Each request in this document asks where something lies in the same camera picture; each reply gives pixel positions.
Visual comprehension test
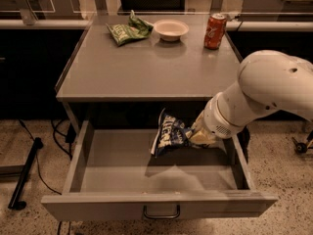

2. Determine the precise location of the blue chip bag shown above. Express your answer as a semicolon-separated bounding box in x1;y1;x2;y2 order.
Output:
151;110;193;157

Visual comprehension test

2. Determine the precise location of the grey top drawer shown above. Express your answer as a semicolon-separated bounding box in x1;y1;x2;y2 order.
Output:
41;121;278;221

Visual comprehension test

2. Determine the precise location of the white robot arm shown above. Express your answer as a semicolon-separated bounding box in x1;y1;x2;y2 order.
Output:
189;50;313;145

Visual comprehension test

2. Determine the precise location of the grey counter cabinet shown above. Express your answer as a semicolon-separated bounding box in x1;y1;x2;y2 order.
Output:
54;13;262;139

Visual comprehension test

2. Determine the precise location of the green chip bag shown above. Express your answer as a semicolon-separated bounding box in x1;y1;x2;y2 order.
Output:
106;10;154;46

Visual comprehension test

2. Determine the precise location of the black caster wheel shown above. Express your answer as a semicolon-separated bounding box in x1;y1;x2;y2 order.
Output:
291;130;313;154

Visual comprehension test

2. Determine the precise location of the red soda can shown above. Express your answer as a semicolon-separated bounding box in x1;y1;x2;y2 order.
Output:
203;13;227;50

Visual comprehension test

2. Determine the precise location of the white bowl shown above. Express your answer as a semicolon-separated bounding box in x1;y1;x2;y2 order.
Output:
154;20;189;42

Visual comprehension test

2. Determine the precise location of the black chair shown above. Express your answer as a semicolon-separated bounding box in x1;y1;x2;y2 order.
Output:
117;0;185;15

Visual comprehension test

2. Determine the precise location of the black floor stand bar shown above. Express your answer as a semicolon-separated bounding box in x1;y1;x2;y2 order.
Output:
8;137;43;211

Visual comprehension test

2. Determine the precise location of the metal drawer handle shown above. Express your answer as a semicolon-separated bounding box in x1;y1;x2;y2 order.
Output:
143;204;181;220

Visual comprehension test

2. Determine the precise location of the black floor cable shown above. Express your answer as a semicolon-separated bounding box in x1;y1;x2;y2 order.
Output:
17;118;74;235

